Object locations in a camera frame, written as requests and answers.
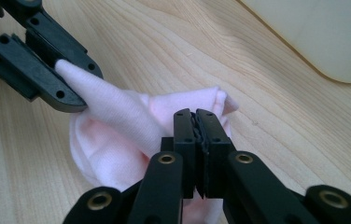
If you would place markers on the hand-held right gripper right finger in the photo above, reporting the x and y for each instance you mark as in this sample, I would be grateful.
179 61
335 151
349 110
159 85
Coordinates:
245 186

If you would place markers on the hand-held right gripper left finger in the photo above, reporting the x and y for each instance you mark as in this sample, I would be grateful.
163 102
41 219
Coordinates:
164 186

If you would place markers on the pink sock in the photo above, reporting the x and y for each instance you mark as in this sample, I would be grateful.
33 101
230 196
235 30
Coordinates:
117 115

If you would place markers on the white compartment storage box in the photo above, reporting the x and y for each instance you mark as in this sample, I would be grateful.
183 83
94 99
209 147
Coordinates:
326 34

